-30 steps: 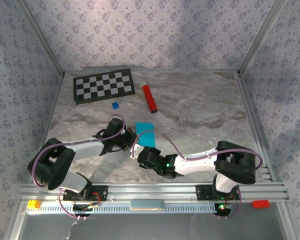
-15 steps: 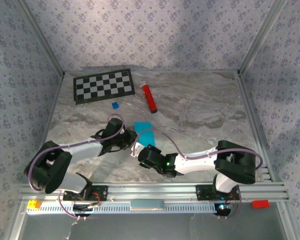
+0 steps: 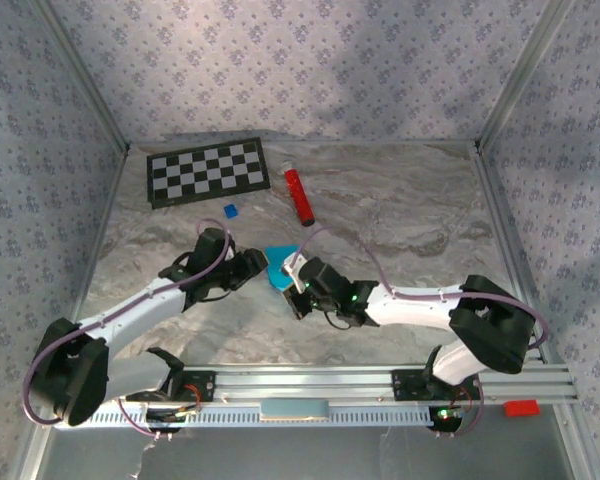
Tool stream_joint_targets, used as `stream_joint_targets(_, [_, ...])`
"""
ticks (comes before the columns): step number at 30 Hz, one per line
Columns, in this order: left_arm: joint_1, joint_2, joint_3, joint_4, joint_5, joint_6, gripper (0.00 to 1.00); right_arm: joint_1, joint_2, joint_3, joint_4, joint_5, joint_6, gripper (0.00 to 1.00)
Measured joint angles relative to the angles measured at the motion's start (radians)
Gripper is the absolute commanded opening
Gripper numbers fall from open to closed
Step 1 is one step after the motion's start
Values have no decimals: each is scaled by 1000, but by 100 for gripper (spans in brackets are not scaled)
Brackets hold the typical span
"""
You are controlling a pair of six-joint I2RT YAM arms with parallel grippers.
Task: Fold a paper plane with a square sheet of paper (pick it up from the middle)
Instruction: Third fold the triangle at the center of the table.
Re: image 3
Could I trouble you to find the red glitter tube silver cap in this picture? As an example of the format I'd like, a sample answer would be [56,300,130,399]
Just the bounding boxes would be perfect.
[283,160,317,228]

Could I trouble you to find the black white checkerboard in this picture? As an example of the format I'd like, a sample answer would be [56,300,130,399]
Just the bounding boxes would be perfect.
[145,137,272,211]

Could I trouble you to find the black controller board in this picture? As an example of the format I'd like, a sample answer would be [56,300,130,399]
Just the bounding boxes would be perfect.
[145,407,202,434]

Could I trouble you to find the controller board with green light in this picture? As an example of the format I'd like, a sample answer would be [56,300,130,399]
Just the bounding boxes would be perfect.
[428,405,465,432]

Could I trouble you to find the red toy brick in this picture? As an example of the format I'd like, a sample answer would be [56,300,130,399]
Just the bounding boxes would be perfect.
[503,399,541,418]

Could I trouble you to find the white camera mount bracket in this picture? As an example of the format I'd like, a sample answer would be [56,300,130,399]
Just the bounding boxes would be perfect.
[279,252,306,281]

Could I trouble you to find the aluminium cross rail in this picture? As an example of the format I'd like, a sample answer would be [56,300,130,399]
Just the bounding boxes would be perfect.
[33,364,580,406]

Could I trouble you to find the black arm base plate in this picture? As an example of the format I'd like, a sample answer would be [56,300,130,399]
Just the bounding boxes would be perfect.
[123,368,218,404]
[390,368,483,403]

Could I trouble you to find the aluminium side rail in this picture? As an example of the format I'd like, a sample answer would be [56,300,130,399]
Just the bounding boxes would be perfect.
[17,144,131,480]
[472,144,600,480]

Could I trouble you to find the white slotted cable duct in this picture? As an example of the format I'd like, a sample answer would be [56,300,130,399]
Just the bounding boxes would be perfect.
[87,399,434,429]

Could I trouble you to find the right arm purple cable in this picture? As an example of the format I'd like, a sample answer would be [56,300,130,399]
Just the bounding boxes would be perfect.
[297,224,551,439]

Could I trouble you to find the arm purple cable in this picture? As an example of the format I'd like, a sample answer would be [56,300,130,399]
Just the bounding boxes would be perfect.
[297,224,551,439]
[22,218,231,441]

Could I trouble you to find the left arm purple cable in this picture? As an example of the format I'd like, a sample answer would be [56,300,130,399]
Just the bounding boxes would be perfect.
[22,218,231,441]

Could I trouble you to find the aluminium corner post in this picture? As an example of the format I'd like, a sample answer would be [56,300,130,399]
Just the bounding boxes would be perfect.
[29,0,132,154]
[476,0,579,154]

